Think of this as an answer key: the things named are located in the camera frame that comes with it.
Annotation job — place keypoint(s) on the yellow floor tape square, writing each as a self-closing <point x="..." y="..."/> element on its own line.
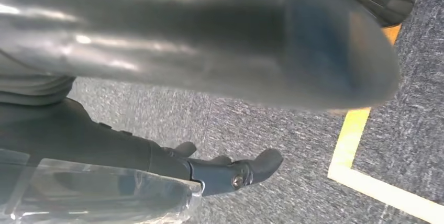
<point x="347" y="146"/>

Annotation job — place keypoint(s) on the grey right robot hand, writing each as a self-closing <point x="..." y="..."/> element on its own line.
<point x="173" y="24"/>

